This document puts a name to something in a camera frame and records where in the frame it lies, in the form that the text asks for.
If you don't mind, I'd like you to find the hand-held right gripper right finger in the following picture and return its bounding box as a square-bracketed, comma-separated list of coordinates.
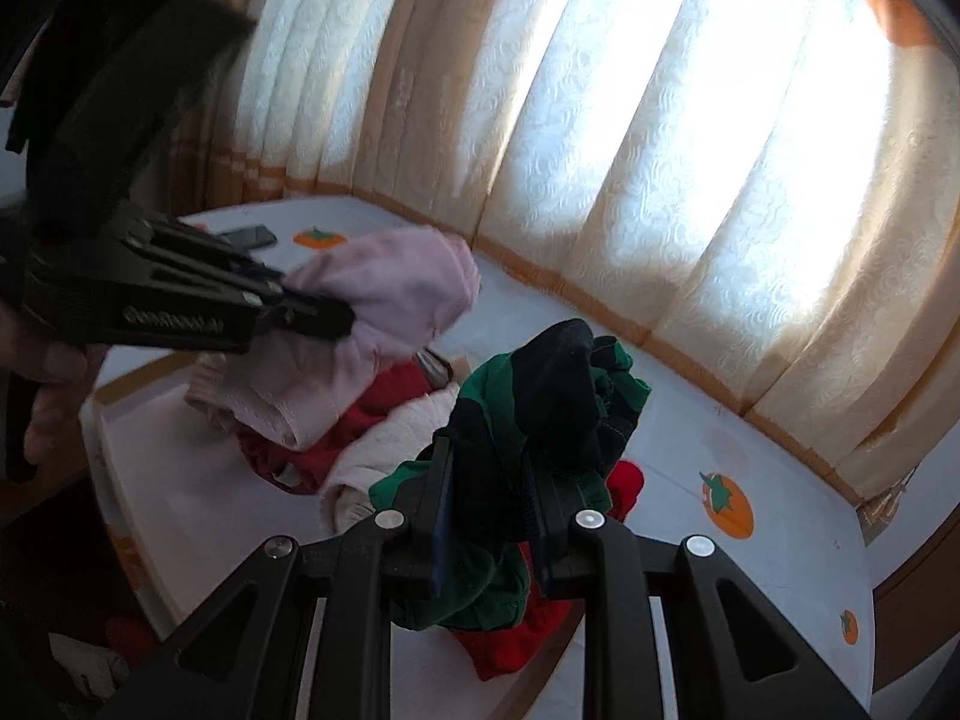
[521, 457, 875, 720]

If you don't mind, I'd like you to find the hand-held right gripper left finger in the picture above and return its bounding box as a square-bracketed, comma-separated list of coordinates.
[97, 431, 458, 720]

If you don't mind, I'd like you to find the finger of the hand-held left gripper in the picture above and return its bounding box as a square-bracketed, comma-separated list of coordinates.
[137, 217, 287, 295]
[225, 289, 356, 355]

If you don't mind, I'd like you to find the cream white underwear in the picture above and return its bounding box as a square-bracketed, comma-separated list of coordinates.
[321, 382, 462, 535]

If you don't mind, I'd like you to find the light pink underwear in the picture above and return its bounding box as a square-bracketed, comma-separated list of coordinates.
[225, 229, 482, 452]

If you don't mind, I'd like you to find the dark red underwear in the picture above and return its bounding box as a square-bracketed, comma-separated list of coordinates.
[238, 364, 455, 497]

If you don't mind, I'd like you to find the cream dotted underwear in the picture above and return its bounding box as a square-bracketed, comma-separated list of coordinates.
[185, 355, 248, 428]

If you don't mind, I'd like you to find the green black striped underwear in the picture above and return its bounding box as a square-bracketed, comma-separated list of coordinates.
[367, 319, 652, 632]

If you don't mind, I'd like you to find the shallow cardboard tray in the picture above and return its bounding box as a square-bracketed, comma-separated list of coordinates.
[79, 349, 601, 720]

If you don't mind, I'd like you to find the grey underwear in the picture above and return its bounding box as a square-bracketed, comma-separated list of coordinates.
[49, 636, 128, 702]

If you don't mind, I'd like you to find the person's left hand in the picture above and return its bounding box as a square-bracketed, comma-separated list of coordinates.
[0, 311, 111, 466]

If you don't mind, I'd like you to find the black smartphone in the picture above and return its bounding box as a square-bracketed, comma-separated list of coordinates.
[221, 225, 278, 250]

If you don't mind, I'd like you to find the curtain tassel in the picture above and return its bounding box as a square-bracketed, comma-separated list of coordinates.
[857, 465, 922, 548]

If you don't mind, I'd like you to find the cream and orange curtain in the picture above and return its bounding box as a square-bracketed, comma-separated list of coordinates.
[150, 0, 960, 511]

